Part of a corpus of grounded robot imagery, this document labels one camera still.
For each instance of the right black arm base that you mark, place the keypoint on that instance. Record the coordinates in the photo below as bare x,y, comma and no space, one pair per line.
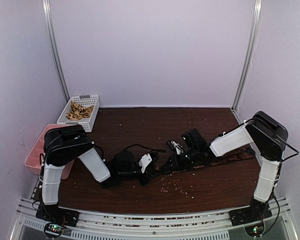
256,211

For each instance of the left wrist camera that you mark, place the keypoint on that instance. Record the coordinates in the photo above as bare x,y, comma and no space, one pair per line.
147,159

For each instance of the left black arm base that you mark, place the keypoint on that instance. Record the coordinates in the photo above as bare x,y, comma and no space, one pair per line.
55,214

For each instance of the right aluminium frame post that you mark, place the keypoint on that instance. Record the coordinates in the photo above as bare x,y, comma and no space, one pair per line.
253,35

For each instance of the aluminium front rail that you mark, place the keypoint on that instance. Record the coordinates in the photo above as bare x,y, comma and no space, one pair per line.
206,225

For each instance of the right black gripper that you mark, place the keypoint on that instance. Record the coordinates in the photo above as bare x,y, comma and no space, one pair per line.
175,161

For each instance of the white perforated plastic basket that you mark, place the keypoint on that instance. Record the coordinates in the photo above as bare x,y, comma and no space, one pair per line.
85,101

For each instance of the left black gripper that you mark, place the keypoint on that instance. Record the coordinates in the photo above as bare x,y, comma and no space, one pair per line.
148,176

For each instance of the pink divided plastic box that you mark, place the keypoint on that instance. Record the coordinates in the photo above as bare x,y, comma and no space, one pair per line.
33,159

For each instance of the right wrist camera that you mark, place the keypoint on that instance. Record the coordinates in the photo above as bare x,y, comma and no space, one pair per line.
175,147

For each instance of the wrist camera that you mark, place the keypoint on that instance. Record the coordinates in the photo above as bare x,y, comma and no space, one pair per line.
147,159
175,147

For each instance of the left aluminium frame post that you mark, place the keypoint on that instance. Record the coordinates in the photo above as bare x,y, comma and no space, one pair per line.
55,53

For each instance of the aluminium frame post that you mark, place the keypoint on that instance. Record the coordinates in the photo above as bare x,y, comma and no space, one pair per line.
253,35
55,53

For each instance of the leopard print tie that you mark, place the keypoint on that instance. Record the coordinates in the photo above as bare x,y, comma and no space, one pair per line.
78,112

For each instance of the dark red patterned tie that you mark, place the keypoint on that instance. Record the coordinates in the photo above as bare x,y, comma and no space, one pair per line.
241,154

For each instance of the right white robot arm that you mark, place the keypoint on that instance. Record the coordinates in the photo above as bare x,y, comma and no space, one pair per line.
268,137

